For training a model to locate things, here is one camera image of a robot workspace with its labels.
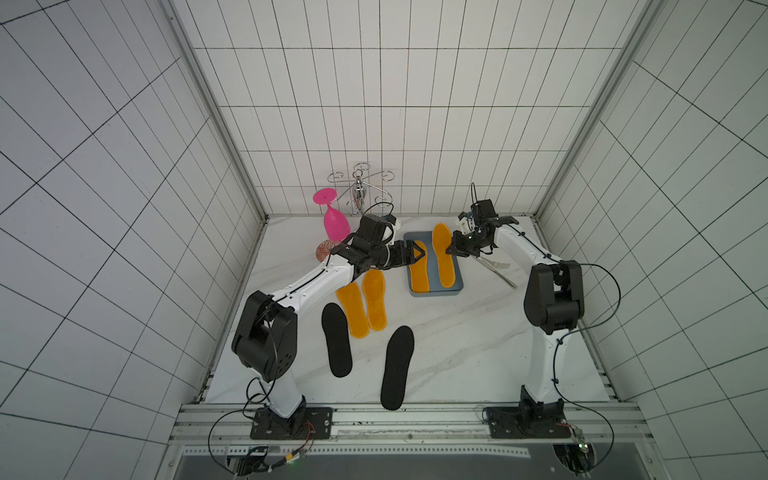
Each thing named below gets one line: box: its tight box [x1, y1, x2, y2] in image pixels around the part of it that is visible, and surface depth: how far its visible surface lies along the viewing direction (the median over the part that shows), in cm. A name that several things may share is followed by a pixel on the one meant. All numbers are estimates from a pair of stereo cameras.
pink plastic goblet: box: [313, 188, 351, 242], surface depth 94 cm
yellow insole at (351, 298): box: [336, 282, 370, 339], surface depth 95 cm
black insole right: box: [381, 325, 415, 411], surface depth 83 cm
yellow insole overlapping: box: [409, 240, 430, 293], surface depth 102 cm
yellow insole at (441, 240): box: [432, 223, 456, 289], surface depth 98 cm
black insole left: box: [321, 303, 353, 378], surface depth 88 cm
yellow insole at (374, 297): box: [362, 268, 388, 331], surface depth 97 cm
